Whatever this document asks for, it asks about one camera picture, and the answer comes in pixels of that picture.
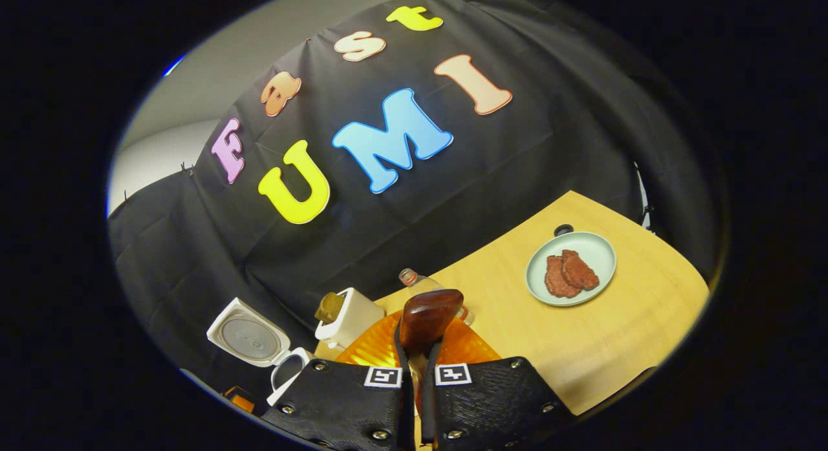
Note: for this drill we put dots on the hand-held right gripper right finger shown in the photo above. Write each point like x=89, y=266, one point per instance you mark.
x=491, y=406

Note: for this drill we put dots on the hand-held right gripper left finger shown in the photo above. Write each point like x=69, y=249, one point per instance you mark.
x=343, y=406

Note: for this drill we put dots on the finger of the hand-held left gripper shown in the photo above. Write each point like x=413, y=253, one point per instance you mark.
x=240, y=399

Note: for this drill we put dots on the white rice cooker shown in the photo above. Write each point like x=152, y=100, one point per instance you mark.
x=249, y=338

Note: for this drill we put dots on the white chopstick holder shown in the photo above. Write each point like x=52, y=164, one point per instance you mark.
x=356, y=318

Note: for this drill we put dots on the clear bottle with red label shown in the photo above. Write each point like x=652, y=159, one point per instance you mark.
x=420, y=284

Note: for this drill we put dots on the brown meat slice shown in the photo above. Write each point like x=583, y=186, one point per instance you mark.
x=556, y=279
x=581, y=270

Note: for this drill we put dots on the pale green plate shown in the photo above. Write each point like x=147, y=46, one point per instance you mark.
x=598, y=257

